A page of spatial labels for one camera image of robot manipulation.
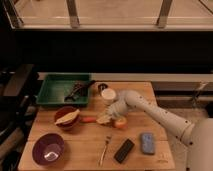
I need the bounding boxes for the wooden cutting board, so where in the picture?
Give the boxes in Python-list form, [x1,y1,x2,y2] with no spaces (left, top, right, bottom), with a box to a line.
[18,81,176,171]

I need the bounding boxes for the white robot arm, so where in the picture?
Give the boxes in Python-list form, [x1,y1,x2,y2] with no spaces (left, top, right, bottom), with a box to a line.
[97,90,213,171]

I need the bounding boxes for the purple bowl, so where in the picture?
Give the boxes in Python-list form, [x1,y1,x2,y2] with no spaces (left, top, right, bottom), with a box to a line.
[32,133,65,166]

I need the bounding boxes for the blue sponge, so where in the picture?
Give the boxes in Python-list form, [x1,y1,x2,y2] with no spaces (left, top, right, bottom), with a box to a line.
[140,132,155,155]

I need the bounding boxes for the silver fork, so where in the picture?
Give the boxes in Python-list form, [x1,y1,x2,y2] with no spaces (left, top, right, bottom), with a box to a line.
[98,135,112,166]

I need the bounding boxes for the green plastic tray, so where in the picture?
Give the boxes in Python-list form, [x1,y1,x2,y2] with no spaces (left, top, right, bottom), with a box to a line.
[37,73,91,106]

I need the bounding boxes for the dark utensil in tray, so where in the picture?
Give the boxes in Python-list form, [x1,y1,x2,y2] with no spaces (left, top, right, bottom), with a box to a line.
[64,80,95,101]

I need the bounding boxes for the small dark cup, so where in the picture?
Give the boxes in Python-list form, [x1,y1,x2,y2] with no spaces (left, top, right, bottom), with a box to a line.
[98,83,108,93]

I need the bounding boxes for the white metal cup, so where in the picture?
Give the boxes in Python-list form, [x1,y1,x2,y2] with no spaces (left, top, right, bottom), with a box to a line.
[101,88,116,105]

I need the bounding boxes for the red bowl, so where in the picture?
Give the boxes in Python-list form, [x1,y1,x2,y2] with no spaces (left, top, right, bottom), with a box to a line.
[54,106,80,130]

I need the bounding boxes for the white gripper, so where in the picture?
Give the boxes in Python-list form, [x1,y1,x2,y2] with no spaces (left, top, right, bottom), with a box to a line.
[96,100,128,125]

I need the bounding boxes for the black rectangular block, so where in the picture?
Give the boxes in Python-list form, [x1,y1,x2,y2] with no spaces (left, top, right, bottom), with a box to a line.
[114,139,135,163]

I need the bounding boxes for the orange apple fruit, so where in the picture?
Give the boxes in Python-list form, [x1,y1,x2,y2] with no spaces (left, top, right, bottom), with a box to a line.
[114,117,127,129]

